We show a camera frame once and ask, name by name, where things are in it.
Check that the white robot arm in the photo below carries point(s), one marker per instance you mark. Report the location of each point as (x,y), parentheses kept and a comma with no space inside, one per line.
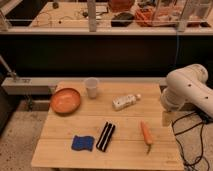
(188,84)

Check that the white plastic cup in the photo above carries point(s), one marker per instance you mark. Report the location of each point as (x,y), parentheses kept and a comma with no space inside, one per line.
(91,85)

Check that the white plastic bottle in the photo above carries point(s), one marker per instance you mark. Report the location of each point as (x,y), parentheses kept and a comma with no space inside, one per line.
(124,101)

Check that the orange plate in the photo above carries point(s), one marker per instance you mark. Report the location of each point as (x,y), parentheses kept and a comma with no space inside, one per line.
(66,100)

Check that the black white striped eraser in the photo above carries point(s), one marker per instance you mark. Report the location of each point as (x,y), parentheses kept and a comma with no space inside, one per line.
(105,136)

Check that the blue sponge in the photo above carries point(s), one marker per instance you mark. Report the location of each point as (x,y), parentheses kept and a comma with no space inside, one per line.
(82,143)

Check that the orange carrot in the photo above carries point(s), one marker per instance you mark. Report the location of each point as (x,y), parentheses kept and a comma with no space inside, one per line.
(147,135)

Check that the black pouch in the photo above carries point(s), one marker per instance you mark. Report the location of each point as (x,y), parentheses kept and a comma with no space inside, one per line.
(122,20)

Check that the metal frame post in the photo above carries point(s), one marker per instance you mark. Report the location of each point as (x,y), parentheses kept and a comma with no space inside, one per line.
(91,5)

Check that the grey metal rail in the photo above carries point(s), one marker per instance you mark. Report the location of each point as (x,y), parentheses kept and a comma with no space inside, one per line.
(48,85)

